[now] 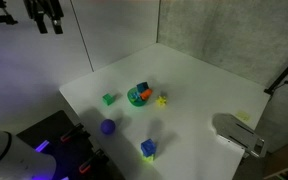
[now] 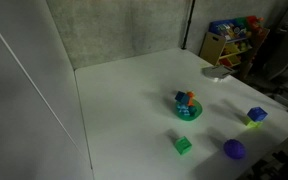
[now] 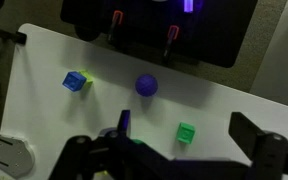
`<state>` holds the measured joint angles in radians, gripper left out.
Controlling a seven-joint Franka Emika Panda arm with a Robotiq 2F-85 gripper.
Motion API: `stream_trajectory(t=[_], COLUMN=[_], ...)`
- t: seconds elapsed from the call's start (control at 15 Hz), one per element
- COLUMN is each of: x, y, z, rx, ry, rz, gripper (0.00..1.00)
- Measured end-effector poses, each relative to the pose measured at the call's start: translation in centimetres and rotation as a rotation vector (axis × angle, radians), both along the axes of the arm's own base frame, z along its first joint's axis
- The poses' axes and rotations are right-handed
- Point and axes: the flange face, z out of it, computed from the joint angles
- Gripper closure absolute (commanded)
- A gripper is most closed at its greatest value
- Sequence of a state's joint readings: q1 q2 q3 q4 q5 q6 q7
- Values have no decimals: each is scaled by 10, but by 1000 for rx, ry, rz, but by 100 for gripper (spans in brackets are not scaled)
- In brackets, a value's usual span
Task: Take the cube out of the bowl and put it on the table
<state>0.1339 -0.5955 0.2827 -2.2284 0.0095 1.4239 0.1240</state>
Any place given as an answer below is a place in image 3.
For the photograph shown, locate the right orange-handled clamp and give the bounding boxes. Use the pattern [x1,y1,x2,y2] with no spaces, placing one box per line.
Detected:
[163,25,179,62]

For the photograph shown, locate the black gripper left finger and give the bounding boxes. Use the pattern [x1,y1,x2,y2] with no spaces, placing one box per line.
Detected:
[117,110,131,135]

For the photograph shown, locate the green cube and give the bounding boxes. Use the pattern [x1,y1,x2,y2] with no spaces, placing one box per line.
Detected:
[176,122,195,144]

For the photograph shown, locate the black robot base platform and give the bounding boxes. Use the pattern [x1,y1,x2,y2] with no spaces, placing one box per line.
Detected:
[60,0,258,68]

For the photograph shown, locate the left orange-handled clamp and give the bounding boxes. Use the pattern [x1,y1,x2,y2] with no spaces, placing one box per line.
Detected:
[107,10,123,43]

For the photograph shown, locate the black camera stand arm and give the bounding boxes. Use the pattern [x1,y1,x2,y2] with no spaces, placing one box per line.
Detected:
[0,30,27,45]

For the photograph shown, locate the lime green block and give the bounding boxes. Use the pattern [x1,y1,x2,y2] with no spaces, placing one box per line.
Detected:
[78,70,93,88]

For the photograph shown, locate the grey metal mounting plate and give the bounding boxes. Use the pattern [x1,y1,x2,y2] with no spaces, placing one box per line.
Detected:
[0,134,35,178]

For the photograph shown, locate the orange-handled clamp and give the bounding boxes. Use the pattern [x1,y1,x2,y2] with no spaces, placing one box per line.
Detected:
[163,25,179,62]
[107,10,123,43]

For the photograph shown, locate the purple ball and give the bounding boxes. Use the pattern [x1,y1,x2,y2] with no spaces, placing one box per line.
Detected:
[135,74,158,97]

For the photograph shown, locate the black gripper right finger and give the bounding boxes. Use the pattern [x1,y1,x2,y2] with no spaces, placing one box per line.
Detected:
[228,112,264,159]

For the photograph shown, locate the small blue cube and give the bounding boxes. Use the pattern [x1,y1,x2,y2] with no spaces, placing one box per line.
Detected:
[62,71,86,92]

